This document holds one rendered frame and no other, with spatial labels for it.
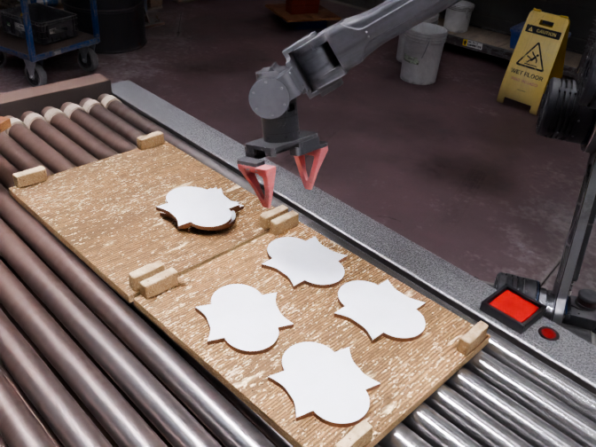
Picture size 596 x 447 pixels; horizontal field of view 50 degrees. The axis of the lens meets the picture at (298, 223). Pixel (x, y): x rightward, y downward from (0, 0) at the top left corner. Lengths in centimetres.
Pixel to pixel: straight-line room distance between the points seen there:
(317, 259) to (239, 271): 13
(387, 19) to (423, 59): 374
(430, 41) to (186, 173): 344
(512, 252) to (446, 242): 29
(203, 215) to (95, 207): 21
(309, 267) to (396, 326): 18
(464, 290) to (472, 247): 183
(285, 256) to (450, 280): 29
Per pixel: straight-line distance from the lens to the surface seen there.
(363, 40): 92
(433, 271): 113
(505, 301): 108
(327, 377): 86
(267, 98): 89
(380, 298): 100
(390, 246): 117
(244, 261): 106
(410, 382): 89
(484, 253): 292
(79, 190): 127
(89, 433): 85
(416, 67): 467
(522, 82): 455
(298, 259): 106
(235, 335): 91
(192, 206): 115
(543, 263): 296
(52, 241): 116
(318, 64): 94
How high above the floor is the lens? 157
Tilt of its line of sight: 33 degrees down
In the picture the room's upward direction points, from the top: 5 degrees clockwise
